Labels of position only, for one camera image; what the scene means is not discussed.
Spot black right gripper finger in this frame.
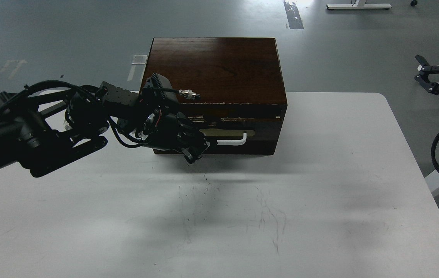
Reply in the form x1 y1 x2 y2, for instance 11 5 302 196
415 55 439 95

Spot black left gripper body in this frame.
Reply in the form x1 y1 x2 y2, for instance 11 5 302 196
117 73 201 153

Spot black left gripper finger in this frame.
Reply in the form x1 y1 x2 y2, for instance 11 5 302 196
188 119 218 155
183 147 205 164

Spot wooden drawer with white handle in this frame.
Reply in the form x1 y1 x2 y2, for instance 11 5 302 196
153 104 285 156

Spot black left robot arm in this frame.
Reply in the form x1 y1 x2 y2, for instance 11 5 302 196
0 73 218 178

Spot dark wooden drawer cabinet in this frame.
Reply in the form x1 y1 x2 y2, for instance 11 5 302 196
139 37 288 155

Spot white desk base foot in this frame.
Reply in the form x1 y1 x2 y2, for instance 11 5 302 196
326 0 392 10

